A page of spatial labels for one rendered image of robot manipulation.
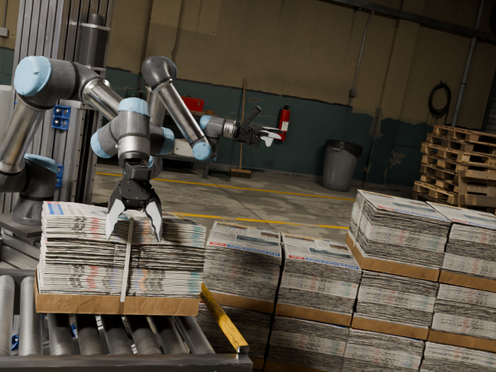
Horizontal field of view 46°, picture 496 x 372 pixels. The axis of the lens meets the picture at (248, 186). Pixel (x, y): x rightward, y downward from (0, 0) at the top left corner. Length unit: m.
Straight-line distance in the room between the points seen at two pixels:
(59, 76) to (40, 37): 0.59
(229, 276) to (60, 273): 0.91
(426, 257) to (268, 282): 0.58
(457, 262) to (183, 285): 1.16
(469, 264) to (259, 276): 0.77
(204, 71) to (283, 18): 1.49
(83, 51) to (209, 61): 6.59
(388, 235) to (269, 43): 7.17
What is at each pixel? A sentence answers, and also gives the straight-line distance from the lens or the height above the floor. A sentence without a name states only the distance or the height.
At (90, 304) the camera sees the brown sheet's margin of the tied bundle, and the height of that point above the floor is 0.87.
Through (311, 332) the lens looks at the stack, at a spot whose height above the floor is 0.56.
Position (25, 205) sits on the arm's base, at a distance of 2.13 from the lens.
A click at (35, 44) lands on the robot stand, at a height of 1.42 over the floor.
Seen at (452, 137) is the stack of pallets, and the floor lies 1.16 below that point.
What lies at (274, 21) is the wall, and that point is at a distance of 9.19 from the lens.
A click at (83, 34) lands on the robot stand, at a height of 1.49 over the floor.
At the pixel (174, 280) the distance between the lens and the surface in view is 1.44.
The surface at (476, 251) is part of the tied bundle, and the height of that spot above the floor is 0.97.
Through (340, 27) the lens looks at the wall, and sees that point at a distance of 9.68.
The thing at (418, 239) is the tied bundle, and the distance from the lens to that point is 2.21.
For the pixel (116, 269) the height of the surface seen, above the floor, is 0.95.
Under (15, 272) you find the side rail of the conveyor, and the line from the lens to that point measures 1.76.
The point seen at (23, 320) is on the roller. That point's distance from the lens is 1.50.
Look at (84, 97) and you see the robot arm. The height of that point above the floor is 1.30.
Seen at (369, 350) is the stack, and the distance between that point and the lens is 2.31.
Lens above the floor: 1.43
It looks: 10 degrees down
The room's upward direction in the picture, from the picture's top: 10 degrees clockwise
